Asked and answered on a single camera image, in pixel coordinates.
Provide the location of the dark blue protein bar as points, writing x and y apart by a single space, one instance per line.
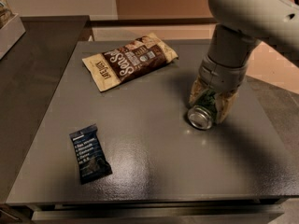
91 159

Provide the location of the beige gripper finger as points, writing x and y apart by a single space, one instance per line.
224 102
198 88

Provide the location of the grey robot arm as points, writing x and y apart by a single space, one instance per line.
242 26

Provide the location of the white box at left edge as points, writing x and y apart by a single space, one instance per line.
11 28

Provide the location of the brown and cream snack bag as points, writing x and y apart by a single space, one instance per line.
136 59

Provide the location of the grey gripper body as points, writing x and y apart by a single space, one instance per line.
219 76

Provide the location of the green soda can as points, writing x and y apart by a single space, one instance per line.
203 112

